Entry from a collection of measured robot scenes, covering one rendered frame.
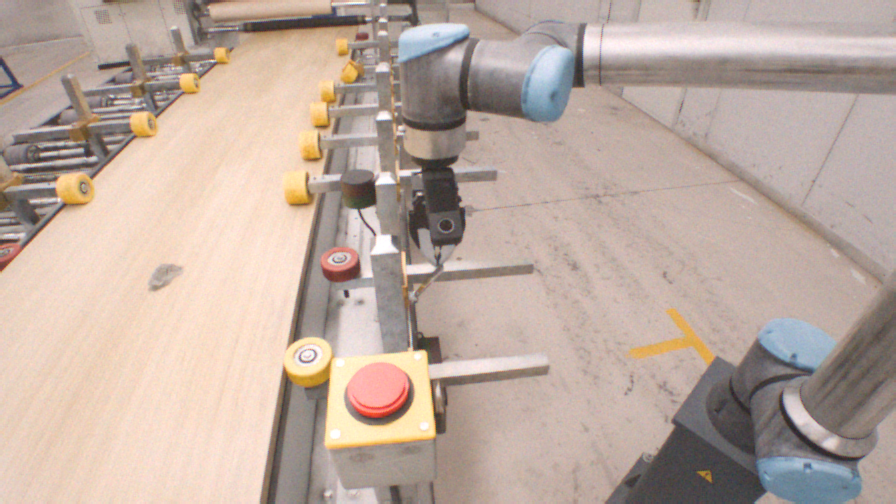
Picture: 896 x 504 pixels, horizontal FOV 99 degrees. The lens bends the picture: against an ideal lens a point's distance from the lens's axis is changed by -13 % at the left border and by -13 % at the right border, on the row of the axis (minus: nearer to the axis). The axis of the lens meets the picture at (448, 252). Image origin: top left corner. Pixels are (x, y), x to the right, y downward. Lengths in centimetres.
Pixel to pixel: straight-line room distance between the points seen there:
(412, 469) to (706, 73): 57
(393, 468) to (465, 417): 140
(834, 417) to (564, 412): 110
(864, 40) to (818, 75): 6
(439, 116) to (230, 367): 52
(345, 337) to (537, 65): 84
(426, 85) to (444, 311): 158
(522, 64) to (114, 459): 76
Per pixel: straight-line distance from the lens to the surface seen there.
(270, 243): 103
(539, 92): 53
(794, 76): 69
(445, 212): 61
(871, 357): 78
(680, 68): 66
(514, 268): 97
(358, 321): 119
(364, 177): 77
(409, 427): 30
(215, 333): 87
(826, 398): 85
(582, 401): 183
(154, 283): 102
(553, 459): 168
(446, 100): 58
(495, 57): 55
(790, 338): 102
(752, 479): 116
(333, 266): 91
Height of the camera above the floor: 148
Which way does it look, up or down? 38 degrees down
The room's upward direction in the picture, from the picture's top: straight up
